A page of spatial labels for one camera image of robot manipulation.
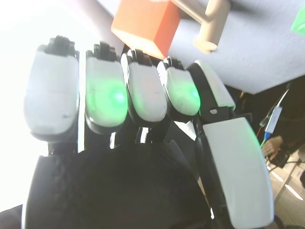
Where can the person's hand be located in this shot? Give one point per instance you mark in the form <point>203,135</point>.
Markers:
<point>272,146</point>

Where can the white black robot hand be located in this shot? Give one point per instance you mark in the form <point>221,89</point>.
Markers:
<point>119,186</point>

